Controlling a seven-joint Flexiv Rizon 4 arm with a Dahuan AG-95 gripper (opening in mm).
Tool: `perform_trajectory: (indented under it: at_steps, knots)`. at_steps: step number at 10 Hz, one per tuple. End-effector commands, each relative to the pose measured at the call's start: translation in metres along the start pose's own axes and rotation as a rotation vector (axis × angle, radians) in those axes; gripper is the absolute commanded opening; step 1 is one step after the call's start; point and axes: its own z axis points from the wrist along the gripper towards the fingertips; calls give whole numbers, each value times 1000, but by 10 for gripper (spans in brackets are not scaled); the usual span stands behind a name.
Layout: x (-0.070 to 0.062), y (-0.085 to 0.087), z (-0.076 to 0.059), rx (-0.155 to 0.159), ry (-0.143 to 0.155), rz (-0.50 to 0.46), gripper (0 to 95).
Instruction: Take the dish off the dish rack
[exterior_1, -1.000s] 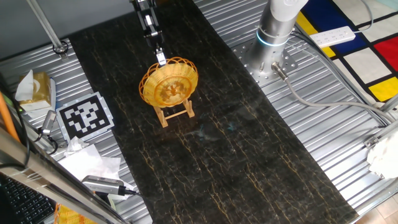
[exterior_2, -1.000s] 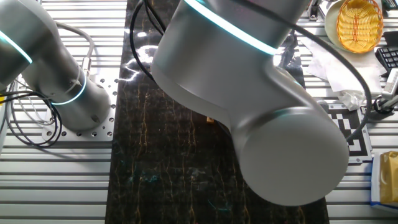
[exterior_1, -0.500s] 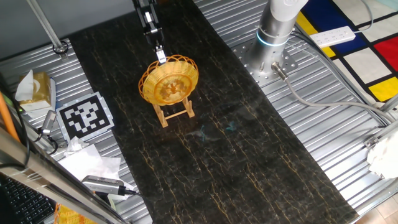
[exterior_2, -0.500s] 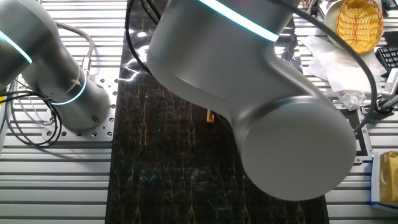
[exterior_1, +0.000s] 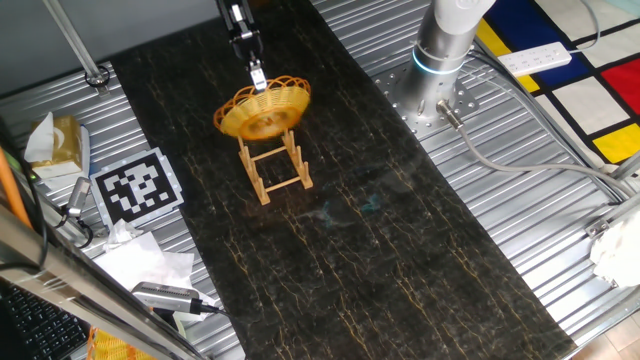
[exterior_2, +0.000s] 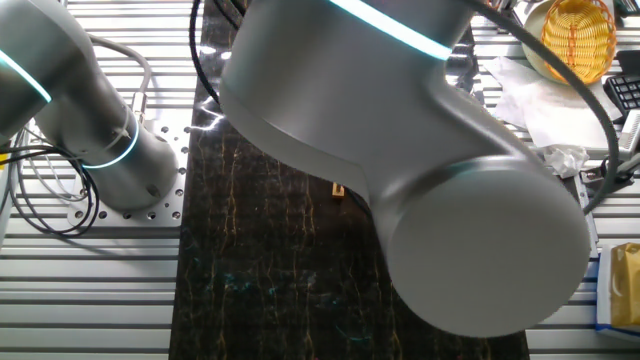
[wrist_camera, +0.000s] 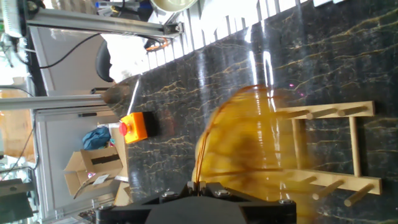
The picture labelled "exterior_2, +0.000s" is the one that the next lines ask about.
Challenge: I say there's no crumpled white tissue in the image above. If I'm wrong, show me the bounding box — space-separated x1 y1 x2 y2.
542 144 590 179

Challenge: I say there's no blue yellow box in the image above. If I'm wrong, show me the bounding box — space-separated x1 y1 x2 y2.
594 243 640 344

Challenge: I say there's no flat white paper sheet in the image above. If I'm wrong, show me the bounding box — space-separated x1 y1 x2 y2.
482 54 621 151

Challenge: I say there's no oval orange woven basket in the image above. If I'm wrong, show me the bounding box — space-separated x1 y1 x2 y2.
540 0 618 85

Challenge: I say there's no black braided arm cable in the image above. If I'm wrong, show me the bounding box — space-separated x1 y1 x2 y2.
188 0 222 107

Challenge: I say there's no thick grey base cable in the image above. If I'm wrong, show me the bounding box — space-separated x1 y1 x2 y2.
89 34 154 124

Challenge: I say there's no black marble pattern mat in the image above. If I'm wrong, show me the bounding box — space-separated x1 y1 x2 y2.
168 0 531 360

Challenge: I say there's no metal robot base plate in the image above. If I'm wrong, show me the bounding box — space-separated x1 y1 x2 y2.
67 107 190 229

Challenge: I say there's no small grey clamp device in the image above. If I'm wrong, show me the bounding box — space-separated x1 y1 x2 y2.
579 152 640 185

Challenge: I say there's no black keyboard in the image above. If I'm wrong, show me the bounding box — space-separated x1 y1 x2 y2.
602 74 640 120

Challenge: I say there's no thin black cable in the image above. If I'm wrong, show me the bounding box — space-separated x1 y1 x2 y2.
0 142 101 236

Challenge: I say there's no white bowl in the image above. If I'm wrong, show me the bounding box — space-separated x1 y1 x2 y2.
522 0 616 85

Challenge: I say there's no thin white cable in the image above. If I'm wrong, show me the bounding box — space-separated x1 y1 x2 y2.
22 127 89 204

